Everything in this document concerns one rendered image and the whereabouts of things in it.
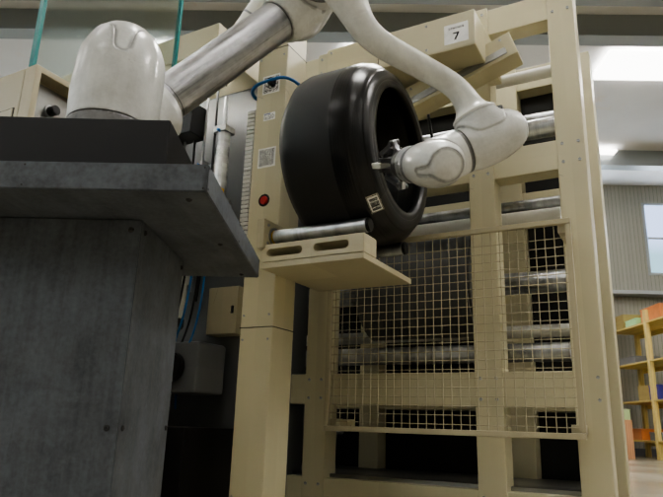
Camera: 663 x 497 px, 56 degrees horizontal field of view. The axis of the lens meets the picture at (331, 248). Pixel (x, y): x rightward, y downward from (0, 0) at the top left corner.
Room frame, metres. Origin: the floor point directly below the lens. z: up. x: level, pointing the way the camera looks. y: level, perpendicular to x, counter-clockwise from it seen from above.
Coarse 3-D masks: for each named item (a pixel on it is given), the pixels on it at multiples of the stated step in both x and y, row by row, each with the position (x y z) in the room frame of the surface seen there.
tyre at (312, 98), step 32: (320, 96) 1.71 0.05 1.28; (352, 96) 1.66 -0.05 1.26; (384, 96) 2.01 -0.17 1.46; (288, 128) 1.75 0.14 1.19; (320, 128) 1.69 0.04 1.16; (352, 128) 1.66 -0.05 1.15; (384, 128) 2.13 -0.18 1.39; (416, 128) 2.01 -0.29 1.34; (288, 160) 1.76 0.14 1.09; (320, 160) 1.71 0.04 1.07; (352, 160) 1.68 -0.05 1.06; (288, 192) 1.85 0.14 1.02; (320, 192) 1.77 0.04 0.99; (352, 192) 1.73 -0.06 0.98; (384, 192) 1.77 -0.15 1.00; (416, 192) 2.06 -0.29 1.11; (384, 224) 1.84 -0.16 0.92; (416, 224) 2.02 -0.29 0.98
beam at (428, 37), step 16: (448, 16) 1.99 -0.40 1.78; (464, 16) 1.96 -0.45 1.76; (400, 32) 2.08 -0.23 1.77; (416, 32) 2.04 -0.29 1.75; (432, 32) 2.01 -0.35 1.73; (480, 32) 2.00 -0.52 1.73; (336, 48) 2.21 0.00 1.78; (352, 48) 2.17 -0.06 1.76; (416, 48) 2.04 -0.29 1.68; (432, 48) 2.01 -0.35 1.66; (448, 48) 1.99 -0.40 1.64; (464, 48) 1.97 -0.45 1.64; (480, 48) 2.00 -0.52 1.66; (336, 64) 2.21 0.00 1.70; (352, 64) 2.17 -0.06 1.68; (384, 64) 2.11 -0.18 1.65; (448, 64) 2.07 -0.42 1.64; (464, 64) 2.07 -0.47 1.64; (400, 80) 2.20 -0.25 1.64; (416, 80) 2.19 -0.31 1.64
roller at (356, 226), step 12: (300, 228) 1.88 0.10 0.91; (312, 228) 1.86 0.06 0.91; (324, 228) 1.83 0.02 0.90; (336, 228) 1.81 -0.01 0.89; (348, 228) 1.80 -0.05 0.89; (360, 228) 1.78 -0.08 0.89; (372, 228) 1.79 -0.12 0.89; (276, 240) 1.93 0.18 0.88; (288, 240) 1.91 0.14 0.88; (300, 240) 1.90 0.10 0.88
